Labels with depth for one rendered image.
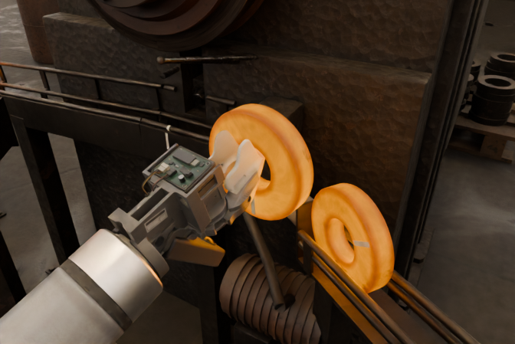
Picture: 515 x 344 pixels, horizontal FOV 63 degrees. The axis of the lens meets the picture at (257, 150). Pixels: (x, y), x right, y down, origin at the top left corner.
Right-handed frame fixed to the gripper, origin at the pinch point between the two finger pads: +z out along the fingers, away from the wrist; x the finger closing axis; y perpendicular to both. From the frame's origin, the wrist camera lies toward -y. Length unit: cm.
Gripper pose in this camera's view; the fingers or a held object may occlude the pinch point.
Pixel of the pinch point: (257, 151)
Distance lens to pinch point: 55.0
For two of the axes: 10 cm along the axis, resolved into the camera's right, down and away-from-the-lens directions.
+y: -1.7, -7.1, -6.8
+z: 6.1, -6.2, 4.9
